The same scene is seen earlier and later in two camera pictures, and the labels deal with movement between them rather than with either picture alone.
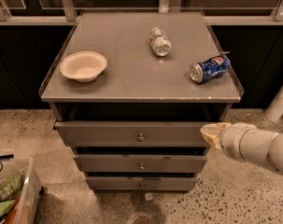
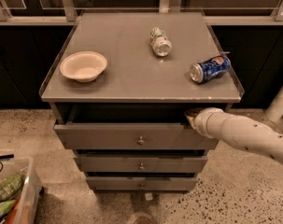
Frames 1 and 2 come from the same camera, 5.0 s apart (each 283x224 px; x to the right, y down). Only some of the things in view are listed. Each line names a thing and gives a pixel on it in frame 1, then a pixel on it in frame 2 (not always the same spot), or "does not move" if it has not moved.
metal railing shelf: x=221 y=5 does not move
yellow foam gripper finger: x=211 y=132 -> x=191 y=120
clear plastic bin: x=26 y=206 does not move
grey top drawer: x=132 y=133 does not move
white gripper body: x=231 y=141 -> x=202 y=119
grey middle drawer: x=137 y=163 does not move
